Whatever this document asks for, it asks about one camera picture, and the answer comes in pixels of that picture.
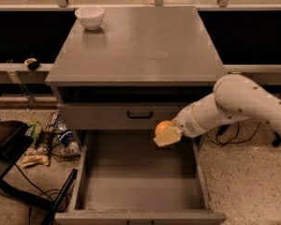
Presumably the white bowl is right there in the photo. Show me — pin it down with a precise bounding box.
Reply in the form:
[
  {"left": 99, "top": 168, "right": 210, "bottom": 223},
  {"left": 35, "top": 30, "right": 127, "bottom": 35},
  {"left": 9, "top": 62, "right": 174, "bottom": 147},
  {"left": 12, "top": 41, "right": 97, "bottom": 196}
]
[{"left": 74, "top": 6, "right": 105, "bottom": 30}]

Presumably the black chair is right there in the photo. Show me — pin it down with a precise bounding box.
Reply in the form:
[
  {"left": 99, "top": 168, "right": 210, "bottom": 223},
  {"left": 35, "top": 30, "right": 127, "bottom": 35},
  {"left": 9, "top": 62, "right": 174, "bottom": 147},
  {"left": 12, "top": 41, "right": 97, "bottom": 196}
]
[{"left": 0, "top": 108, "right": 36, "bottom": 192}]

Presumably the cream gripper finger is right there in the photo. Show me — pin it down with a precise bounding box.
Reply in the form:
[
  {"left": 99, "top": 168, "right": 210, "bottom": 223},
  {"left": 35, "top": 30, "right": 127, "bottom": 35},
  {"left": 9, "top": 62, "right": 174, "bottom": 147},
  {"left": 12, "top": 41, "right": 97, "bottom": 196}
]
[{"left": 154, "top": 126, "right": 182, "bottom": 147}]

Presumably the orange fruit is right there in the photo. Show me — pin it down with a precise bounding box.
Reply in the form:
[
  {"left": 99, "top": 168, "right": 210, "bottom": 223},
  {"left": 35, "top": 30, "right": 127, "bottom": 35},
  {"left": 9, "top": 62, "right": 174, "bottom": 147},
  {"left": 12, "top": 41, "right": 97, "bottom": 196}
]
[{"left": 155, "top": 120, "right": 173, "bottom": 136}]

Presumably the black stand leg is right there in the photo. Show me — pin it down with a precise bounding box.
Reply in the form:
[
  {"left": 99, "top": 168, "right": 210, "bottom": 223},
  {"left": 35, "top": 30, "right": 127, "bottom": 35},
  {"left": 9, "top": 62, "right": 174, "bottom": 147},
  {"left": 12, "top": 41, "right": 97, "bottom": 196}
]
[{"left": 41, "top": 169, "right": 78, "bottom": 225}]

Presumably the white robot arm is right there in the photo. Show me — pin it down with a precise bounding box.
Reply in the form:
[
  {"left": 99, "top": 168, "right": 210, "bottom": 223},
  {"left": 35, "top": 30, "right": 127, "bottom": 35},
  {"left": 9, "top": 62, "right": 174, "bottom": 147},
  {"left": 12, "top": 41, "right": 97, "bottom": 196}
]
[{"left": 154, "top": 74, "right": 281, "bottom": 147}]

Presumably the green snack bag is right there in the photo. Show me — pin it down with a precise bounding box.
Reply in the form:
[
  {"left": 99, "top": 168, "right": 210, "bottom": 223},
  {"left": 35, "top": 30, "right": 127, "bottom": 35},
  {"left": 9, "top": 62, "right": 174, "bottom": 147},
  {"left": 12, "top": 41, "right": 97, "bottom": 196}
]
[{"left": 26, "top": 120, "right": 42, "bottom": 148}]

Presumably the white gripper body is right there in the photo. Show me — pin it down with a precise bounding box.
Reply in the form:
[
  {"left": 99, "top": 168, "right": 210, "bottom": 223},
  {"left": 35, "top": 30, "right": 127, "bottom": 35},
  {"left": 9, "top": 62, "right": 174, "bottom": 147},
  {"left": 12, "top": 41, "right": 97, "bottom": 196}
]
[{"left": 173, "top": 104, "right": 206, "bottom": 138}]

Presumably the snack bag on floor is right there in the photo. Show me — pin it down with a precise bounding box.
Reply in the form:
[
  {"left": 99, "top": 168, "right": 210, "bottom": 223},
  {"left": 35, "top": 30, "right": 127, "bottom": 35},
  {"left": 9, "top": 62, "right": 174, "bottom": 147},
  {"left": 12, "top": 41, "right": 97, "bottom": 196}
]
[{"left": 21, "top": 147, "right": 50, "bottom": 168}]

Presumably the open grey middle drawer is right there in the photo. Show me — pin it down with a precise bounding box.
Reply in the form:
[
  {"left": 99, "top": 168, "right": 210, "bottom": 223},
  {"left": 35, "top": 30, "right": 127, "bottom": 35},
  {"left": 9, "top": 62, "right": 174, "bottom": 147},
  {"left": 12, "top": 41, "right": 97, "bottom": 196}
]
[{"left": 55, "top": 130, "right": 226, "bottom": 225}]

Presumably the closed grey upper drawer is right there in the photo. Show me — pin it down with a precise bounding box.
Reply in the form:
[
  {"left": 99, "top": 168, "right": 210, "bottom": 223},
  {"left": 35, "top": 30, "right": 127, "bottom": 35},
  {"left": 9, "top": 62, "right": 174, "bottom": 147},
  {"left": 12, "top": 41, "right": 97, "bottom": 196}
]
[{"left": 58, "top": 103, "right": 183, "bottom": 129}]

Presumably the black yellow tape measure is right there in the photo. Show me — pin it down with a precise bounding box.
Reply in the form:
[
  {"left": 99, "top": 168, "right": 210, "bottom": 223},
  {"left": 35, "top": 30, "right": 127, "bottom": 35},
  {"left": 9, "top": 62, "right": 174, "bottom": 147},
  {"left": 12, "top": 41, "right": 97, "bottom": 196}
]
[{"left": 24, "top": 58, "right": 40, "bottom": 70}]

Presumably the grey drawer cabinet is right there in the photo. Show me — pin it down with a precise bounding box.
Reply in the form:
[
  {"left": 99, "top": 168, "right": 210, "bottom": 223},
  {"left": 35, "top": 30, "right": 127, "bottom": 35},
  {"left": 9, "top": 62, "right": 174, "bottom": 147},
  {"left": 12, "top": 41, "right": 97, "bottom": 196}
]
[{"left": 46, "top": 7, "right": 225, "bottom": 141}]

